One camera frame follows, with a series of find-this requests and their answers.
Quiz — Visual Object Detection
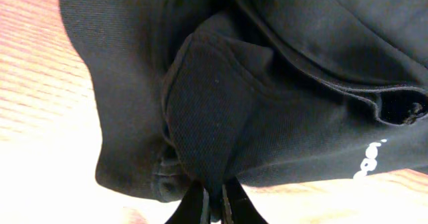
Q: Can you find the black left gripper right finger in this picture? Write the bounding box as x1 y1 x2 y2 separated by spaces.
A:
221 177 268 224

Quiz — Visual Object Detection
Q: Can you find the black t-shirt white logo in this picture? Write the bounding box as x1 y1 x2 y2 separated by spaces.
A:
60 0 427 222

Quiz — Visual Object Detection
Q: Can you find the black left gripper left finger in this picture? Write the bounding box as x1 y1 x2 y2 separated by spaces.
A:
165 181 210 224

